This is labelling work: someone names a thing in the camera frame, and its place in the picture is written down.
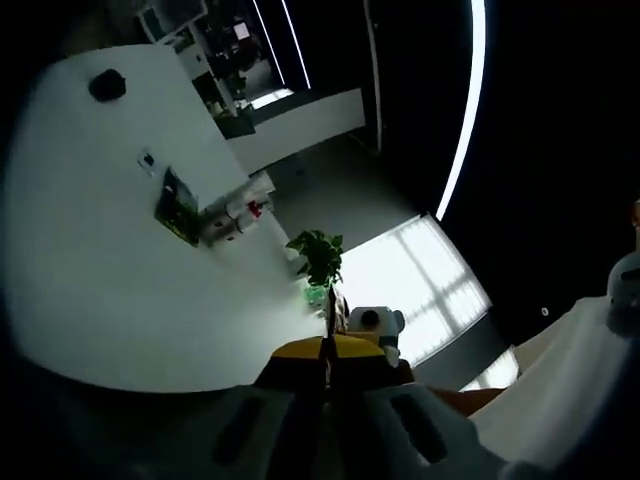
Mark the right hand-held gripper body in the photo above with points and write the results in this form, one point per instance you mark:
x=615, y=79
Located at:
x=386, y=326

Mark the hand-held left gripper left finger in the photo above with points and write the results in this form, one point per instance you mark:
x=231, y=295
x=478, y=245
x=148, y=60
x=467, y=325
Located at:
x=295, y=370

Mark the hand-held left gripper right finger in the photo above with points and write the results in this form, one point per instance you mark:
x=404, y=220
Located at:
x=365, y=370

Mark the gold foil packet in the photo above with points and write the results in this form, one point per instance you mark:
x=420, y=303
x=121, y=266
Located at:
x=331, y=310

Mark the red collar skincare bottle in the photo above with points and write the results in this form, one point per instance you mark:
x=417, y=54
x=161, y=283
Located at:
x=255, y=208

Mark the white skincare tube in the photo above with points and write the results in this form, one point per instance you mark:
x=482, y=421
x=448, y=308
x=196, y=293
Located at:
x=250, y=189

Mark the green and dark packet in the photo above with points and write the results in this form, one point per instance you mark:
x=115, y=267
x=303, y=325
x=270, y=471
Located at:
x=177, y=215

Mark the green glass plant vase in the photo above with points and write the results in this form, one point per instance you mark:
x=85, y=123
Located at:
x=315, y=296

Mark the green potted plant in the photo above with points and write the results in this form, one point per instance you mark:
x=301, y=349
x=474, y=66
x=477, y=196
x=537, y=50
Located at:
x=320, y=255

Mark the person's white shirt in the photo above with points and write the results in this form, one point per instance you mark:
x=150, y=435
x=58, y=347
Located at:
x=550, y=380

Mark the wide curved ceiling light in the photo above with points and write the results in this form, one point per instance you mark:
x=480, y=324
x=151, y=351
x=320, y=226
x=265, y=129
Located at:
x=470, y=100

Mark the white chest-worn device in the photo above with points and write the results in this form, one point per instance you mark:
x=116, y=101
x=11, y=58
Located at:
x=625, y=285

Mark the grey office chair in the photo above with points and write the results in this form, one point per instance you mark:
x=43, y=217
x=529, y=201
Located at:
x=239, y=122

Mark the small white sachet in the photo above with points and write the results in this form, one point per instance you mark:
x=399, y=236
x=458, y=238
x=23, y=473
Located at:
x=148, y=161

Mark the long ceiling light strip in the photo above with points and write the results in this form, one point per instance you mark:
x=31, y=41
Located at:
x=270, y=42
x=296, y=45

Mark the small pink-screen monitor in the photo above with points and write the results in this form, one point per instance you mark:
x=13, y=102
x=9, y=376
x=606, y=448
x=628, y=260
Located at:
x=241, y=31

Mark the black computer mouse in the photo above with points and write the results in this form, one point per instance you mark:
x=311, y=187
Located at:
x=106, y=86

